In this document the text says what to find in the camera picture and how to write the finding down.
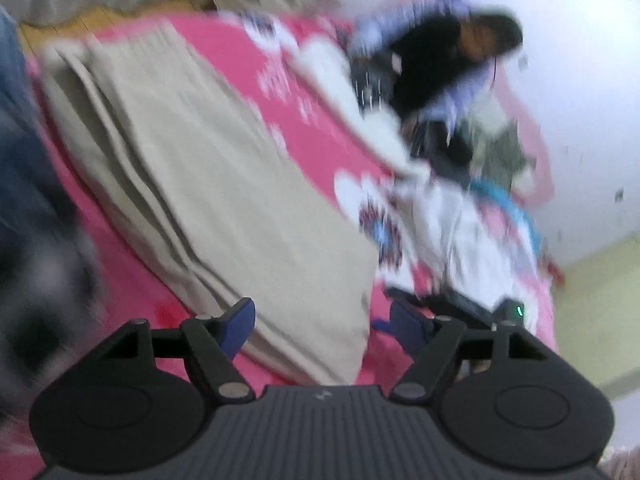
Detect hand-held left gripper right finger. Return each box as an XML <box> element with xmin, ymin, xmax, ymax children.
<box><xmin>390</xmin><ymin>300</ymin><xmax>547</xmax><ymax>404</ymax></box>

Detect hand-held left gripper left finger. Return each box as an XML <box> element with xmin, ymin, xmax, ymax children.
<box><xmin>101</xmin><ymin>297</ymin><xmax>257</xmax><ymax>405</ymax></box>

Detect beige pants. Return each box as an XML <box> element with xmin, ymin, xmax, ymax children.
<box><xmin>42</xmin><ymin>20</ymin><xmax>381</xmax><ymax>386</ymax></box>

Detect pale yellow cabinet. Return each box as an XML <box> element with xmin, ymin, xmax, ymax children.
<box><xmin>560</xmin><ymin>237</ymin><xmax>640</xmax><ymax>401</ymax></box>

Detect pink quilt with blue cloth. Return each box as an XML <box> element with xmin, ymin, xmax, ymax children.
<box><xmin>470</xmin><ymin>180</ymin><xmax>543</xmax><ymax>256</ymax></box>

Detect pink headboard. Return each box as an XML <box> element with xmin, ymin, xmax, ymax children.
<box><xmin>495</xmin><ymin>65</ymin><xmax>556</xmax><ymax>206</ymax></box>

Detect green patterned cloth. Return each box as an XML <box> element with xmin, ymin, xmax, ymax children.
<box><xmin>480</xmin><ymin>125</ymin><xmax>531</xmax><ymax>186</ymax></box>

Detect black white plaid shirt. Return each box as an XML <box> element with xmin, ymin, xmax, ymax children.
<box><xmin>0</xmin><ymin>225</ymin><xmax>106</xmax><ymax>411</ymax></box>

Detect cream sweater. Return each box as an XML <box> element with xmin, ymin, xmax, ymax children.
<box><xmin>295</xmin><ymin>40</ymin><xmax>431</xmax><ymax>181</ymax></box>

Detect pink floral blanket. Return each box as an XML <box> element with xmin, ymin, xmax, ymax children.
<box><xmin>20</xmin><ymin>10</ymin><xmax>561</xmax><ymax>396</ymax></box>

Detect blue jeans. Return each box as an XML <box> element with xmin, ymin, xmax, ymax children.
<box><xmin>0</xmin><ymin>5</ymin><xmax>81</xmax><ymax>281</ymax></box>

